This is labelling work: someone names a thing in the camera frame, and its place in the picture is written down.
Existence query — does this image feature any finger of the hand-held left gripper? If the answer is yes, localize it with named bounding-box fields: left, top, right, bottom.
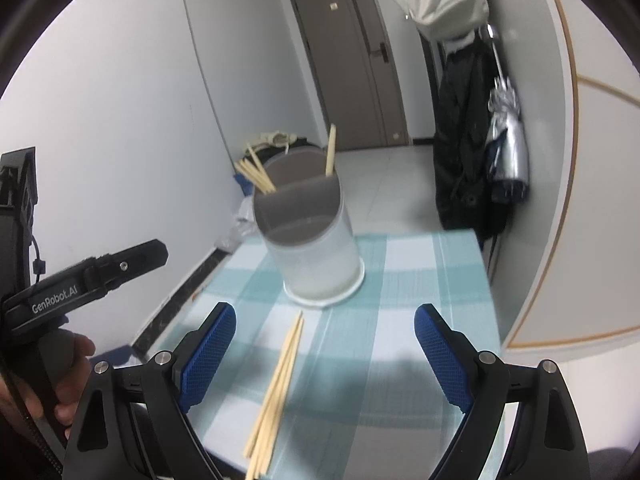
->
left=80, top=239, right=169, bottom=296

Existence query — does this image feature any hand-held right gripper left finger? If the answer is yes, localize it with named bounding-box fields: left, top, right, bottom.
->
left=62, top=301, right=237, bottom=480

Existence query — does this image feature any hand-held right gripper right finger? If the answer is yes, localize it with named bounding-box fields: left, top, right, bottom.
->
left=414, top=303, right=588, bottom=480

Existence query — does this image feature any bundle of wooden chopsticks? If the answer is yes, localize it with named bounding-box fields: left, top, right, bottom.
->
left=242, top=310, right=306, bottom=480

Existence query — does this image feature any frosted plastic utensil holder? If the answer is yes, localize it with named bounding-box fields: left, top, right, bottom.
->
left=252, top=147, right=367, bottom=309

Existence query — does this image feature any bamboo chopstick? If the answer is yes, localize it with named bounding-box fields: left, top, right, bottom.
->
left=247, top=143, right=277, bottom=193
left=234, top=161, right=273, bottom=195
left=325, top=124, right=337, bottom=177
left=240, top=159, right=275, bottom=194

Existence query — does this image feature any person's left hand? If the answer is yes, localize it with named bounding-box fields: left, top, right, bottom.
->
left=0, top=332, right=97, bottom=428

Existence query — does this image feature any teal checked tablecloth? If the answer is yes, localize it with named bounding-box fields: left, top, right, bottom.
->
left=187, top=229, right=503, bottom=480

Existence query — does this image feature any grey plastic bag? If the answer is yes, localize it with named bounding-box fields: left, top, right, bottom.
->
left=215, top=197, right=261, bottom=251

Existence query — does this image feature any beige cloth bag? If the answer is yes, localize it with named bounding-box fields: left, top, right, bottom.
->
left=248, top=131, right=298, bottom=150

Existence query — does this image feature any silver and blue umbrella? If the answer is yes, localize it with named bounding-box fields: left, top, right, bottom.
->
left=485, top=24, right=531, bottom=203

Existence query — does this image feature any black hanging coat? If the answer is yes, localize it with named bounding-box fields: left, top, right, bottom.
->
left=432, top=35, right=516, bottom=246

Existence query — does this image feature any white panel with orange trim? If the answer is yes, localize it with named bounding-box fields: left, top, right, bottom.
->
left=500, top=0, right=640, bottom=366

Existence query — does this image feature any grey-brown door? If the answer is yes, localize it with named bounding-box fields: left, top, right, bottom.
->
left=289, top=0, right=408, bottom=152

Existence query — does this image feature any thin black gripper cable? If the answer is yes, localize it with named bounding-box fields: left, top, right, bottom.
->
left=27, top=235, right=48, bottom=283

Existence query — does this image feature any thick black braided cable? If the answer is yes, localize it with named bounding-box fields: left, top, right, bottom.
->
left=0, top=355, right=63, bottom=478

